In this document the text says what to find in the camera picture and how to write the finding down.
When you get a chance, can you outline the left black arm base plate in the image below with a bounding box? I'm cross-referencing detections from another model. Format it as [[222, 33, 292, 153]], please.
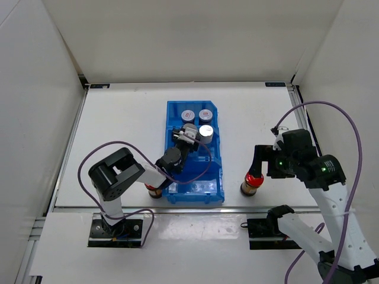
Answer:
[[87, 216, 143, 249]]

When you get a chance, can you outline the black logo label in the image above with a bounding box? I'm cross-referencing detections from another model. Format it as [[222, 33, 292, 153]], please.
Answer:
[[265, 82, 286, 88], [89, 83, 110, 89]]

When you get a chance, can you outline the silver-lid blue-label bottle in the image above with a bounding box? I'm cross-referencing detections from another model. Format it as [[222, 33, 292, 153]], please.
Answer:
[[199, 124, 214, 145], [182, 123, 198, 138]]

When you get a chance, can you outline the left black logo label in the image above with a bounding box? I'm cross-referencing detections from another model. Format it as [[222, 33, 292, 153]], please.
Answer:
[[89, 83, 110, 89]]

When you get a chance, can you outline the white-lid spice jar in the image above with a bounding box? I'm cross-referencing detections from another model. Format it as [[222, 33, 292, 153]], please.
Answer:
[[198, 109, 213, 125], [181, 109, 195, 124]]

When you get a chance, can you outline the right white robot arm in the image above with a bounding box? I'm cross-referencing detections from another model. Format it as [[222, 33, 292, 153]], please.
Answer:
[[245, 129, 378, 283]]

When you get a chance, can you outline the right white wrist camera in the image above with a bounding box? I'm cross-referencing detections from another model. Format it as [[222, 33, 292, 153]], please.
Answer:
[[271, 126, 290, 151]]

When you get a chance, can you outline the red-lid sauce jar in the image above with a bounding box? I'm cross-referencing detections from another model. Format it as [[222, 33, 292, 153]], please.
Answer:
[[240, 173, 264, 196], [144, 183, 162, 199]]

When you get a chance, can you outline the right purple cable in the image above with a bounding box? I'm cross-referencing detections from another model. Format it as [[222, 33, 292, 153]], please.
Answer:
[[274, 101, 364, 284]]

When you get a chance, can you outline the near blue storage bin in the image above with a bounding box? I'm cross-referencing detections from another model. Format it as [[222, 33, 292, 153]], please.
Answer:
[[162, 158, 224, 204]]

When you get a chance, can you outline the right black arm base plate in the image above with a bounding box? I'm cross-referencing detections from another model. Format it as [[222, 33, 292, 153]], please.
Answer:
[[240, 218, 300, 250]]

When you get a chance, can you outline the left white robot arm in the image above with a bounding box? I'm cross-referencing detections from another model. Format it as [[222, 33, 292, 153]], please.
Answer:
[[88, 141, 198, 237]]

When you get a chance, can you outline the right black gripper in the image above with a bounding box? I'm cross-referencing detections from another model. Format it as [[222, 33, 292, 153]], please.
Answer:
[[248, 145, 298, 179]]

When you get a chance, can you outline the right black logo label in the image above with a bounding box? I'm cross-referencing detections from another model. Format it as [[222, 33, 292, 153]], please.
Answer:
[[265, 82, 286, 88]]

